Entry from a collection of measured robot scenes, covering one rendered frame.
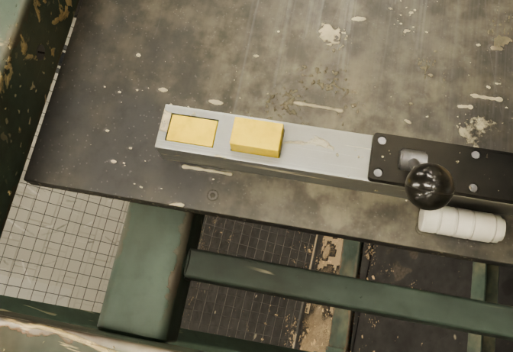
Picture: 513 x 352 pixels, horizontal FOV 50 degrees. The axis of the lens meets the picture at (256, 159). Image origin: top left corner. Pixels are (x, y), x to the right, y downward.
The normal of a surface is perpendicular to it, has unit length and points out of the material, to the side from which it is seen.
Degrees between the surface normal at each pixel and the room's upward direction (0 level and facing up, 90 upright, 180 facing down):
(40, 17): 145
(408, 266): 0
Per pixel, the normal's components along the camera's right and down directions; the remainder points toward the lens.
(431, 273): -0.83, -0.31
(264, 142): -0.06, -0.31
